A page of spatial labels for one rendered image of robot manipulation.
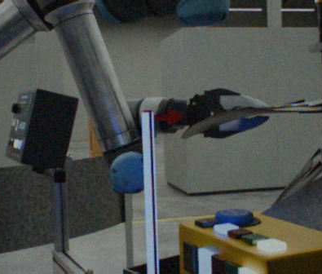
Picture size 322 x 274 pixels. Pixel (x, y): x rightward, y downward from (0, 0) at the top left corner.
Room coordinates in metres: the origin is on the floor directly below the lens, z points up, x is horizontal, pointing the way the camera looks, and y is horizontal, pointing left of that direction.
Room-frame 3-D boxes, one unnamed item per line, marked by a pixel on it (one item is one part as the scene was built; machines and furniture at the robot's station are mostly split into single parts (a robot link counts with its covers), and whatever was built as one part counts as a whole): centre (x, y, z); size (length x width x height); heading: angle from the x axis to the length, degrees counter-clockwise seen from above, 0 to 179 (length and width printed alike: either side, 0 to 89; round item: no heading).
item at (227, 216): (0.54, -0.07, 1.08); 0.04 x 0.04 x 0.02
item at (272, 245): (0.44, -0.09, 1.08); 0.02 x 0.02 x 0.01; 24
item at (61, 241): (1.25, 0.25, 0.96); 0.03 x 0.03 x 0.20; 24
